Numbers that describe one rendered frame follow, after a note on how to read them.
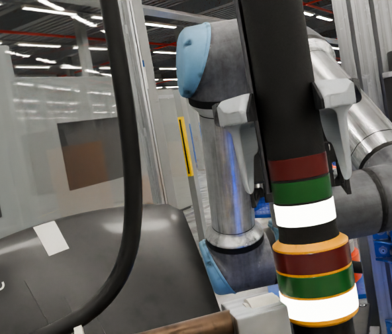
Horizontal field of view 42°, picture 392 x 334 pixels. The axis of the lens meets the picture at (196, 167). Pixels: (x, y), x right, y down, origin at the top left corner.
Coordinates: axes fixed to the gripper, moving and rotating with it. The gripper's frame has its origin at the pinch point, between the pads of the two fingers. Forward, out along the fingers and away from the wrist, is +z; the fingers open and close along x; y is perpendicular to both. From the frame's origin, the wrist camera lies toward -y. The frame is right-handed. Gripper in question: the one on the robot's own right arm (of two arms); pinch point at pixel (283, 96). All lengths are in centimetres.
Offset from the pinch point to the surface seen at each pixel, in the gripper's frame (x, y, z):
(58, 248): 18.4, 7.9, -7.5
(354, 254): -33, 121, -400
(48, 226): 19.6, 6.4, -8.8
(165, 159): 180, 29, -668
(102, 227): 15.8, 7.3, -10.4
